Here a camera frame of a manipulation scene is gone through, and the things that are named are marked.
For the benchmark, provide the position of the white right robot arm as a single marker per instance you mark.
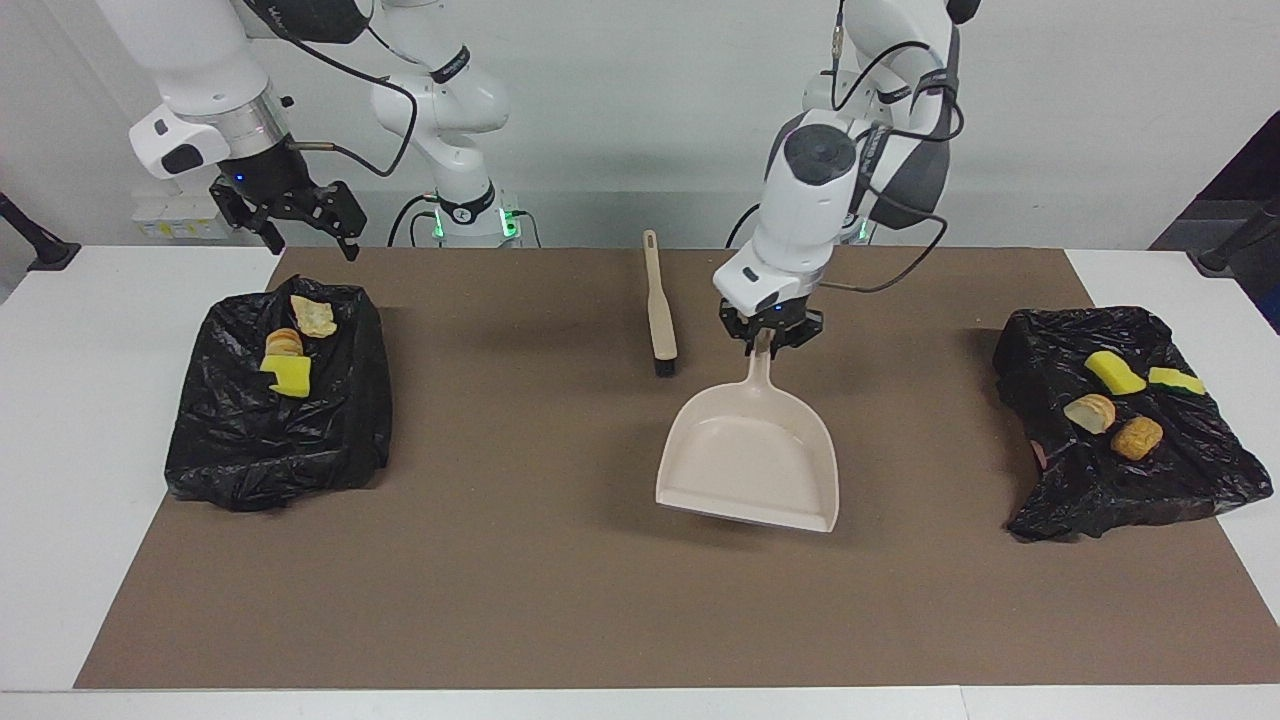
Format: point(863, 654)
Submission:
point(200, 80)

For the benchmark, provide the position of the black plastic bin bag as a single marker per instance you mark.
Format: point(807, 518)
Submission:
point(240, 450)
point(1100, 490)

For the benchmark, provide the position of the beige hand brush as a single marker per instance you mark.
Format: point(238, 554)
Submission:
point(660, 310)

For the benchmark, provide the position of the beige plastic dustpan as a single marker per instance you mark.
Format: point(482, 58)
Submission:
point(750, 450)

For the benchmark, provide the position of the beige orange ridged foam piece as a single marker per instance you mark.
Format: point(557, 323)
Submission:
point(284, 343)

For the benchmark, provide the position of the yellow wedge sponge piece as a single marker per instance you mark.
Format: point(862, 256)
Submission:
point(1114, 373)

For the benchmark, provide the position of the white wall socket box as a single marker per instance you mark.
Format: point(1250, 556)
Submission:
point(175, 225)

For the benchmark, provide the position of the brown table mat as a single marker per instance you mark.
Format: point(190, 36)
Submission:
point(640, 620)

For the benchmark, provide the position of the grey orange striped foam piece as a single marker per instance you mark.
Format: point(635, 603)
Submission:
point(1090, 412)

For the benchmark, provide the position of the pink bin under bag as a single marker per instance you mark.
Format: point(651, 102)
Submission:
point(1038, 455)

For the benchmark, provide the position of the dark furniture panel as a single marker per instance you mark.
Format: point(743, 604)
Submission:
point(1265, 282)

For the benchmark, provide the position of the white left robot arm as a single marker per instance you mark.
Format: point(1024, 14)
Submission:
point(810, 200)

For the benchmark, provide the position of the yellow notched sponge piece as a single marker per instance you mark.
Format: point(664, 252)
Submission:
point(1176, 380)

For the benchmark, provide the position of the brown cork-like foam piece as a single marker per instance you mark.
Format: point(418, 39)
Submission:
point(1137, 437)

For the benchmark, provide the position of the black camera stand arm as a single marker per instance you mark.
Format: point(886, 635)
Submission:
point(1225, 255)
point(45, 250)

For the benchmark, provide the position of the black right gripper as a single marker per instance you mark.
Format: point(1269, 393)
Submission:
point(275, 185)

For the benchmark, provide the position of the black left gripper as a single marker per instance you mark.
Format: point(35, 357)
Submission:
point(775, 318)

